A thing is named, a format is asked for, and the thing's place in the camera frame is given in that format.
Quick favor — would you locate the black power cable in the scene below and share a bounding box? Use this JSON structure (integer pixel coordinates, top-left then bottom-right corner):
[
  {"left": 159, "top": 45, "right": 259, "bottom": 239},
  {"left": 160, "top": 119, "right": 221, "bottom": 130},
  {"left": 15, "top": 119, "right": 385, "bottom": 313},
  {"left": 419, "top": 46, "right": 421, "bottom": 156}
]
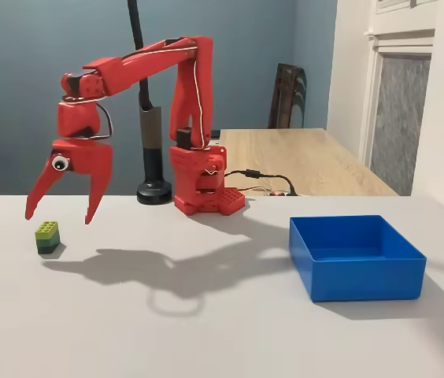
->
[{"left": 224, "top": 169, "right": 298, "bottom": 197}]

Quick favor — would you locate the blue plastic bin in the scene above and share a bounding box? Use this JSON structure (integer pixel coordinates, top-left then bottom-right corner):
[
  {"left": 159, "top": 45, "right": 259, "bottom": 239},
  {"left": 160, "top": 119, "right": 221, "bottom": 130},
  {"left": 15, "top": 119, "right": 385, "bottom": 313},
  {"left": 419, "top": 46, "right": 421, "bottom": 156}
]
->
[{"left": 288, "top": 214, "right": 427, "bottom": 303}]

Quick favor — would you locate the white framed glass door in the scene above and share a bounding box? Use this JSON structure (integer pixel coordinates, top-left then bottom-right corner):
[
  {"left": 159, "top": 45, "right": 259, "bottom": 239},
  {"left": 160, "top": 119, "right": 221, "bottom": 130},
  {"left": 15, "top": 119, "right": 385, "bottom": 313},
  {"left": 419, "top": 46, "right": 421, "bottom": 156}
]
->
[{"left": 358, "top": 0, "right": 438, "bottom": 197}]

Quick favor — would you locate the dark wooden chair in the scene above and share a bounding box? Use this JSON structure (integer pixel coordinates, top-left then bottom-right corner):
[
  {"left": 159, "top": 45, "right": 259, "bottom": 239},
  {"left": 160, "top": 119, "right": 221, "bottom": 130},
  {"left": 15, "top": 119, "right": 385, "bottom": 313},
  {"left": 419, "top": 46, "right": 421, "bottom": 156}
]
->
[{"left": 268, "top": 62, "right": 308, "bottom": 130}]

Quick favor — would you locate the green lego brick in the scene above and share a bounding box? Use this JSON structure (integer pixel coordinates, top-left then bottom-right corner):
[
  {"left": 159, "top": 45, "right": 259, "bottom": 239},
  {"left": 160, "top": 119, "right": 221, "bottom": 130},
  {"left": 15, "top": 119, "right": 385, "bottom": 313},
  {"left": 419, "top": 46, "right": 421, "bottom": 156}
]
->
[{"left": 35, "top": 220, "right": 61, "bottom": 255}]

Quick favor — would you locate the black gooseneck stand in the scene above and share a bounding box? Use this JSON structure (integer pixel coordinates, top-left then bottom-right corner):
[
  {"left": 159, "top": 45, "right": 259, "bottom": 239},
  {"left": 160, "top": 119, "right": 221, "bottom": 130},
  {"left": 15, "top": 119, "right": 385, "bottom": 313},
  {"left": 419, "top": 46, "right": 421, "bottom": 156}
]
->
[{"left": 126, "top": 0, "right": 174, "bottom": 205}]

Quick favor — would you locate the light wooden table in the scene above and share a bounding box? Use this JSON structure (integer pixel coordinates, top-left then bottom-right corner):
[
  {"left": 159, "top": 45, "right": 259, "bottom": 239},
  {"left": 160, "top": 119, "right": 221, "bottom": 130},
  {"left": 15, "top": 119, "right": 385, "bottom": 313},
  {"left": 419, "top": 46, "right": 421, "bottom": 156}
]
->
[{"left": 217, "top": 128, "right": 399, "bottom": 197}]

